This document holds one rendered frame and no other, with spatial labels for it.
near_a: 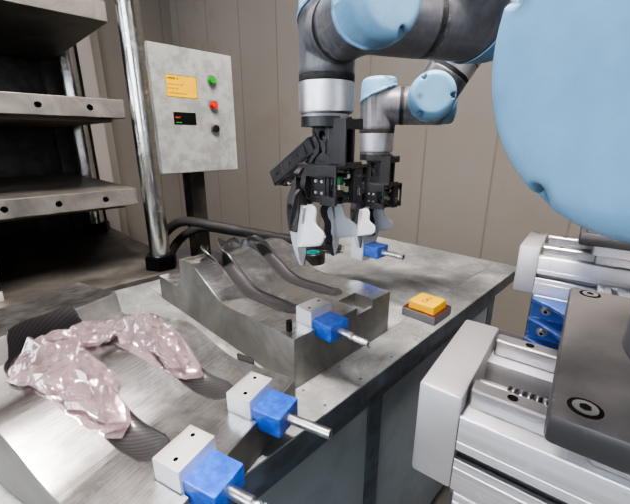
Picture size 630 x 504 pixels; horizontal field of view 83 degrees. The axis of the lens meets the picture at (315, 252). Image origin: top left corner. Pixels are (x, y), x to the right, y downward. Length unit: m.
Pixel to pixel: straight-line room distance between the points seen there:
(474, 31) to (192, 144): 1.07
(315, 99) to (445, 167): 1.90
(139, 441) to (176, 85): 1.11
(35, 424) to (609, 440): 0.50
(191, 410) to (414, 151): 2.13
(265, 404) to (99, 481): 0.18
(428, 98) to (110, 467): 0.65
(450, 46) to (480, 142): 1.84
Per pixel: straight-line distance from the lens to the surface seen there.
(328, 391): 0.61
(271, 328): 0.60
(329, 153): 0.51
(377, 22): 0.40
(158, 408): 0.53
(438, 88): 0.66
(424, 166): 2.40
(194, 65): 1.42
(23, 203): 1.19
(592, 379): 0.29
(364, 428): 0.82
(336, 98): 0.50
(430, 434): 0.34
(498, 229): 2.32
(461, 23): 0.48
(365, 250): 0.85
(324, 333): 0.58
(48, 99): 1.20
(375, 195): 0.80
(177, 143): 1.36
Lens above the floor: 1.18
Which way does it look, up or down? 17 degrees down
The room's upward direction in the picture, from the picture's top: straight up
